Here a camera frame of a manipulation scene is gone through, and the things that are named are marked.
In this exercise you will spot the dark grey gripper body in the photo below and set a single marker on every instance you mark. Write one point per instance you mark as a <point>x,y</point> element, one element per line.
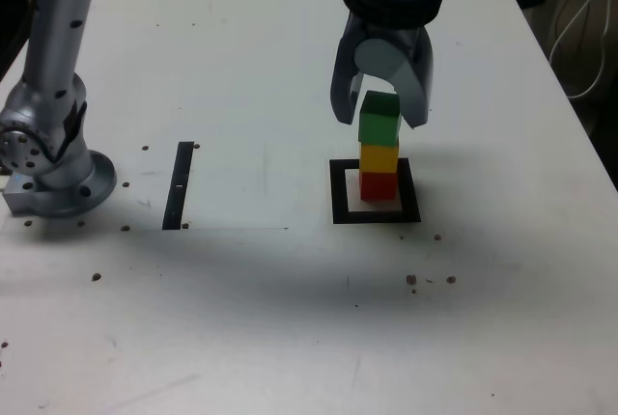
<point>391,34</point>

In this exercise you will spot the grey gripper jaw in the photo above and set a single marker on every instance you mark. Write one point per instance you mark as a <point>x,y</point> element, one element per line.
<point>343,87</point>
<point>386,58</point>

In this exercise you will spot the green cube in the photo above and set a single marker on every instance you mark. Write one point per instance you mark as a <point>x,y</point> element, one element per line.
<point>379,128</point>

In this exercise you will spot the yellow cube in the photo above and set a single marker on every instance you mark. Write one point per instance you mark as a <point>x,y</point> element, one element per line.
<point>379,158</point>

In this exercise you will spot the red cube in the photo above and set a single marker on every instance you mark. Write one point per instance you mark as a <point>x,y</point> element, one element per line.
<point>378,187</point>

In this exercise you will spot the black tape square outline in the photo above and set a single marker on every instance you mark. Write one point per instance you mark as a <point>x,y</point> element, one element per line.
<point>338,202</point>

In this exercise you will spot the black tape strip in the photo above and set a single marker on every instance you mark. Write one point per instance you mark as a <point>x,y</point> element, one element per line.
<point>176,202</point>

